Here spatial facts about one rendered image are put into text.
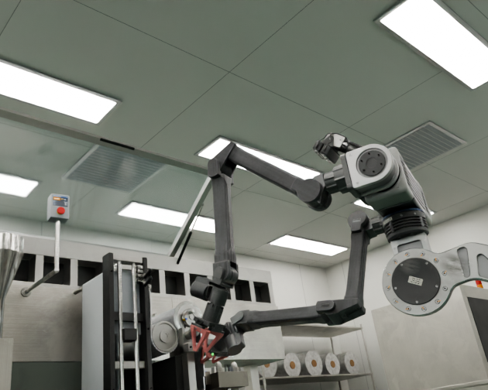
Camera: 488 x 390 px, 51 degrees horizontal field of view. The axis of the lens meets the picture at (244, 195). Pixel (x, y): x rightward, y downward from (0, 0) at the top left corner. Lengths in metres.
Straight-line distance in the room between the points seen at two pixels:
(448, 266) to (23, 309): 1.58
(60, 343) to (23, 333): 0.15
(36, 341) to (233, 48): 1.87
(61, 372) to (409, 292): 1.38
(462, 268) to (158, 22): 1.99
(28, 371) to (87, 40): 1.71
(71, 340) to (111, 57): 1.59
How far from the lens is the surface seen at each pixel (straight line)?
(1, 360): 1.90
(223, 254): 1.66
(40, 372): 2.23
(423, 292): 1.60
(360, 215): 2.04
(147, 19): 2.87
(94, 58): 3.10
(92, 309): 2.15
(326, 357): 6.27
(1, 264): 1.96
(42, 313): 2.26
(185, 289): 2.66
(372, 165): 1.52
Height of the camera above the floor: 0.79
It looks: 25 degrees up
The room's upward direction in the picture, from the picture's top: 8 degrees counter-clockwise
